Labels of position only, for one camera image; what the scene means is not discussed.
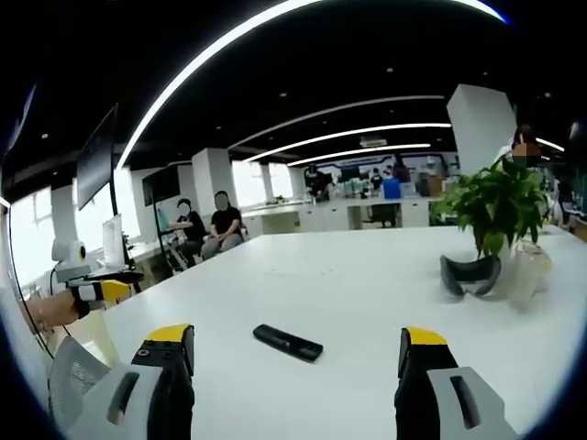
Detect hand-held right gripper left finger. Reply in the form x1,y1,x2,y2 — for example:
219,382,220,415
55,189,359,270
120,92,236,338
68,323,195,440

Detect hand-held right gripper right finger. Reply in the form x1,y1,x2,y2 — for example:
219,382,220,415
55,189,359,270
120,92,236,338
393,326,522,440

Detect black remote control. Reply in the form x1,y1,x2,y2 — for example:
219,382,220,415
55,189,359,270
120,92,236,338
252,324,325,364

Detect person's left hand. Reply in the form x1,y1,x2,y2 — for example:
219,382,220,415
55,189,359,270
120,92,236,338
28,290,91,329

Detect white desktop monitor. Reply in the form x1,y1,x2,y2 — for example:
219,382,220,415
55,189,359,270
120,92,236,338
101,214,126,271

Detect grey mesh office chair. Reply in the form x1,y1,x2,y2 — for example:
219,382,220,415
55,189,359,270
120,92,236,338
48,336,114,435

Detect dark headset goggles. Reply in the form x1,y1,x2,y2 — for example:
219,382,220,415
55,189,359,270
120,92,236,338
438,253,503,299

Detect black office chair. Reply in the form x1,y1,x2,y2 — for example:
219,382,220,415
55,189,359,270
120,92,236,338
369,203,398,229

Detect green potted plant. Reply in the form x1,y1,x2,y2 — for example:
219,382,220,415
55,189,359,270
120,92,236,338
430,153,551,260

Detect white square pillar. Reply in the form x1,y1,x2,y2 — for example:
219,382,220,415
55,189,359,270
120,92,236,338
446,83,519,178

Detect large black wall screen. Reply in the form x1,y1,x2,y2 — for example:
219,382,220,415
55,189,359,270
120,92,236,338
75,103,119,212

